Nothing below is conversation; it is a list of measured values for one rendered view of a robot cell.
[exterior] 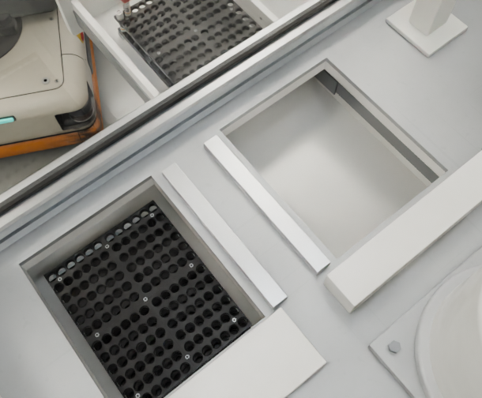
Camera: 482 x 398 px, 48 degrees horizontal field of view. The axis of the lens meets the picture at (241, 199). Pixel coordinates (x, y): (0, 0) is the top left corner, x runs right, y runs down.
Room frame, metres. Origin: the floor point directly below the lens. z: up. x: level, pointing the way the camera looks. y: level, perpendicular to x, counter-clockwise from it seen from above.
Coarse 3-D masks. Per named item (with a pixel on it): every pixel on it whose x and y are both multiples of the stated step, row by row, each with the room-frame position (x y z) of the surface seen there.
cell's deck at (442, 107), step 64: (384, 0) 0.64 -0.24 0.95; (320, 64) 0.52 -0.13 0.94; (384, 64) 0.51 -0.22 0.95; (448, 64) 0.51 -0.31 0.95; (192, 128) 0.41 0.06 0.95; (448, 128) 0.40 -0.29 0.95; (128, 192) 0.32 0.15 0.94; (0, 256) 0.23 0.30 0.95; (256, 256) 0.22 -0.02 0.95; (448, 256) 0.21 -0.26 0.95; (0, 320) 0.15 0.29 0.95; (320, 320) 0.14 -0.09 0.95; (384, 320) 0.14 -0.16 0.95; (0, 384) 0.08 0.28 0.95; (64, 384) 0.08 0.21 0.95; (320, 384) 0.07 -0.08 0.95; (384, 384) 0.06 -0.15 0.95
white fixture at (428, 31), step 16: (416, 0) 0.58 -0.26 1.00; (432, 0) 0.56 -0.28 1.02; (448, 0) 0.56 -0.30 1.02; (400, 16) 0.59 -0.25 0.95; (416, 16) 0.57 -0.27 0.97; (432, 16) 0.56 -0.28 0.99; (448, 16) 0.57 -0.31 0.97; (400, 32) 0.57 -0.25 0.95; (416, 32) 0.56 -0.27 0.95; (432, 32) 0.56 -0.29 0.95; (448, 32) 0.56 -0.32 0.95; (432, 48) 0.53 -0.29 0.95
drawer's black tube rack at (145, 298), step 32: (160, 224) 0.29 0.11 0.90; (96, 256) 0.24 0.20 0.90; (128, 256) 0.25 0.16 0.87; (160, 256) 0.24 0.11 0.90; (192, 256) 0.25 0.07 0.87; (64, 288) 0.20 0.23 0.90; (96, 288) 0.20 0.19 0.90; (128, 288) 0.21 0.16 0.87; (160, 288) 0.20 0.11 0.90; (192, 288) 0.20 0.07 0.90; (96, 320) 0.16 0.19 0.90; (128, 320) 0.16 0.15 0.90; (160, 320) 0.16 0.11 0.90; (192, 320) 0.15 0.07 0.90; (224, 320) 0.16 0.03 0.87; (96, 352) 0.12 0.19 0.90; (128, 352) 0.12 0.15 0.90; (160, 352) 0.12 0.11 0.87; (192, 352) 0.11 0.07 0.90; (128, 384) 0.08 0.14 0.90; (160, 384) 0.08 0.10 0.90
